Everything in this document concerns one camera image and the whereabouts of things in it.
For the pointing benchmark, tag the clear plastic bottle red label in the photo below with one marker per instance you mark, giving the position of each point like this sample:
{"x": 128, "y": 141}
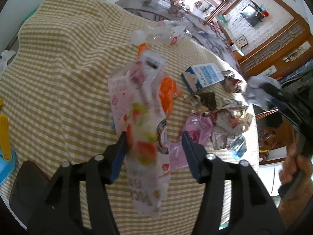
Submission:
{"x": 159, "y": 35}

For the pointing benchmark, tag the white pink printed wrapper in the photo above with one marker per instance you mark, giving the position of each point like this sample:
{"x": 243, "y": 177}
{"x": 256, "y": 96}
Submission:
{"x": 117, "y": 98}

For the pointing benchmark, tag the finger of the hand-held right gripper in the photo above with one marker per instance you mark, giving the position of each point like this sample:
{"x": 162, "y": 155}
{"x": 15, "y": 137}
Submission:
{"x": 283, "y": 107}
{"x": 272, "y": 89}

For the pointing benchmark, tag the white tissue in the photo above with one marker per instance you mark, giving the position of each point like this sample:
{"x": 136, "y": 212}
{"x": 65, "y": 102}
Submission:
{"x": 6, "y": 58}

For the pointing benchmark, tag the framed star pattern picture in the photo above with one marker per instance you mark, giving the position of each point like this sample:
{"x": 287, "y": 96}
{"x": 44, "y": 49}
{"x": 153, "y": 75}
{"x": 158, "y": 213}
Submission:
{"x": 242, "y": 41}

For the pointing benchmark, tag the blue plastic toy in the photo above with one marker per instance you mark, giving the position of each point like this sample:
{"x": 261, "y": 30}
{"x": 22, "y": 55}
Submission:
{"x": 6, "y": 167}

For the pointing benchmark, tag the person's right hand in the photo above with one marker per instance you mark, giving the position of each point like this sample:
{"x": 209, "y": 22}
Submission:
{"x": 297, "y": 166}

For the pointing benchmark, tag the yellow white checked tablecloth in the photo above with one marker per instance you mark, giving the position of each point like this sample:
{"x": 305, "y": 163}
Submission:
{"x": 68, "y": 78}

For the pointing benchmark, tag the white fruit-print snack bag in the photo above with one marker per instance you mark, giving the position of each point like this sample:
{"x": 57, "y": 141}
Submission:
{"x": 144, "y": 137}

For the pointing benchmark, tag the pile of wrappers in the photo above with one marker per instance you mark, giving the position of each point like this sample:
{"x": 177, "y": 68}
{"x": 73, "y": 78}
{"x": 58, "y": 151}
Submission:
{"x": 227, "y": 124}

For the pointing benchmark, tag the small torn paper scraps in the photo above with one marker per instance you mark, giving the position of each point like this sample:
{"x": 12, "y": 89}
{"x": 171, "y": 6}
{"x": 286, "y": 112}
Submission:
{"x": 199, "y": 106}

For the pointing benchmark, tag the pink plastic bag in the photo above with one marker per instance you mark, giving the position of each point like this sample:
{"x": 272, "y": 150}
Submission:
{"x": 198, "y": 127}

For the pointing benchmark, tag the wall television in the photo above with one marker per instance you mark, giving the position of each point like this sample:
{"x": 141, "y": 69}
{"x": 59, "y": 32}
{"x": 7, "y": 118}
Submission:
{"x": 251, "y": 14}

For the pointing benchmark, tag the small cream packet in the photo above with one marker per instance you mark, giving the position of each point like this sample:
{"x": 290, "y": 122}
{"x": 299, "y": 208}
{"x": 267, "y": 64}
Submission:
{"x": 249, "y": 119}

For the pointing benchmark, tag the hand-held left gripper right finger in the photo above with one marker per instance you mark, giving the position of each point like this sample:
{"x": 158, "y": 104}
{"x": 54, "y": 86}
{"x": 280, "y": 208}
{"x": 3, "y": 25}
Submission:
{"x": 191, "y": 154}

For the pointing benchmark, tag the dark brown wrapper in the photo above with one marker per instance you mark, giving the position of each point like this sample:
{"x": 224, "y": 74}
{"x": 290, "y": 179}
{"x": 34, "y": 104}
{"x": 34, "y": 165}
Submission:
{"x": 209, "y": 100}

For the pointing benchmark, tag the crumpled newspaper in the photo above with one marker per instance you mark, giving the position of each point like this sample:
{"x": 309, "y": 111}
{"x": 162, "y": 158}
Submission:
{"x": 232, "y": 82}

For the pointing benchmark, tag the blue white carton box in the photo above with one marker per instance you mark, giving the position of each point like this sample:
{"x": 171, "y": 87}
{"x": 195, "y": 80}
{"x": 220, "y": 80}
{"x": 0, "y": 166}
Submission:
{"x": 203, "y": 74}

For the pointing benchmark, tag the grey paper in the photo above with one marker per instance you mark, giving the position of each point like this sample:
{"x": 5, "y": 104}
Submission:
{"x": 256, "y": 93}

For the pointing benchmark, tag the blue white plastic wrapper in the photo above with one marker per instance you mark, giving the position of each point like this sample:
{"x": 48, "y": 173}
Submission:
{"x": 238, "y": 148}

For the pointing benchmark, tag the orange snack packet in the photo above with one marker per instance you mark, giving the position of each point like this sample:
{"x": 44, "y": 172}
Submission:
{"x": 168, "y": 90}

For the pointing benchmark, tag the person's right forearm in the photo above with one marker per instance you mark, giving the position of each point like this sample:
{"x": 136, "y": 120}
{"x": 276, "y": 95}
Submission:
{"x": 291, "y": 210}

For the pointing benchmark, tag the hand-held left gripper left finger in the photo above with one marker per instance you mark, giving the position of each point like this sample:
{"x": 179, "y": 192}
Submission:
{"x": 119, "y": 155}

